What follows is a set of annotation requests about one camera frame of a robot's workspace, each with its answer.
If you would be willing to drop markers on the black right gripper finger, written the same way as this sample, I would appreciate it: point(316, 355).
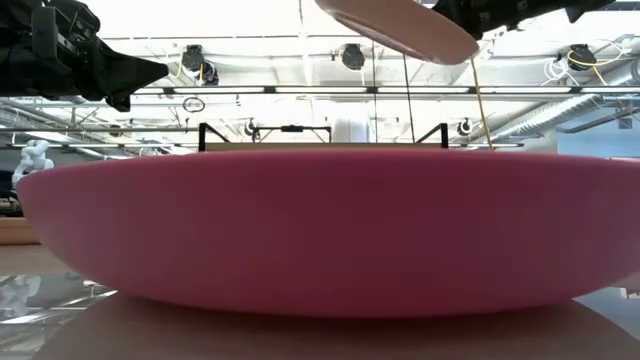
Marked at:
point(475, 15)

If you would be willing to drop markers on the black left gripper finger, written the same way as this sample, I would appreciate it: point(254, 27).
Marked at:
point(120, 102)
point(130, 70)

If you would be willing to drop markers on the peach plate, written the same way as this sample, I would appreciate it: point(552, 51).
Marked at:
point(400, 25)
point(17, 231)

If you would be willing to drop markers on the pink plate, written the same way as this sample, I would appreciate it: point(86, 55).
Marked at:
point(320, 235)

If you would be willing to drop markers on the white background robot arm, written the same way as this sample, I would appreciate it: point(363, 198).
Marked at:
point(32, 157)

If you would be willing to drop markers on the black frame wooden shelf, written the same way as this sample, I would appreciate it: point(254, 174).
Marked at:
point(325, 147)

